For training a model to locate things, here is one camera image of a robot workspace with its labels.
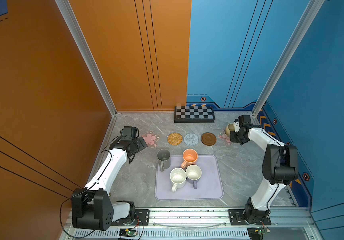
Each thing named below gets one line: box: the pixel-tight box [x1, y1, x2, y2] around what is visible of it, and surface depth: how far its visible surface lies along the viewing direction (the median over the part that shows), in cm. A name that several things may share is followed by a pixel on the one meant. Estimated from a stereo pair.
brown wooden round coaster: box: [200, 132, 217, 146], surface depth 105 cm
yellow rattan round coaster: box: [167, 132, 183, 146], surface depth 105 cm
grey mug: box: [156, 149, 171, 172], surface depth 87 cm
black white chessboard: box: [174, 105, 216, 123], surface depth 118 cm
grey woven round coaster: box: [183, 133, 199, 146], surface depth 105 cm
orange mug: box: [181, 148, 198, 169], surface depth 89 cm
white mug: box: [169, 167, 187, 193], surface depth 82 cm
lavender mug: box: [186, 164, 202, 189], surface depth 84 cm
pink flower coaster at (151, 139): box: [141, 131, 160, 148], surface depth 107 cm
